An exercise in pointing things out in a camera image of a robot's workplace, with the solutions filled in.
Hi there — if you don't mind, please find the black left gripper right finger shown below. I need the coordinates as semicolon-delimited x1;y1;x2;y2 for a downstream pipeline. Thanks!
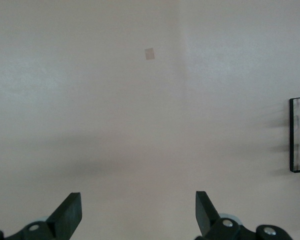
195;191;294;240

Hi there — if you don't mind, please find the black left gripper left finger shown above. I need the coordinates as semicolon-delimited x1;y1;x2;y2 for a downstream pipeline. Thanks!
0;192;83;240

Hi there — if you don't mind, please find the black wire cup holder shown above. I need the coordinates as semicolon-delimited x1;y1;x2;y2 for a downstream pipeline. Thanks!
289;95;300;174

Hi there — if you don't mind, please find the small brown tape patch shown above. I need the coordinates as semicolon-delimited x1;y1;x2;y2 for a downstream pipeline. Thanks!
144;47;156;61

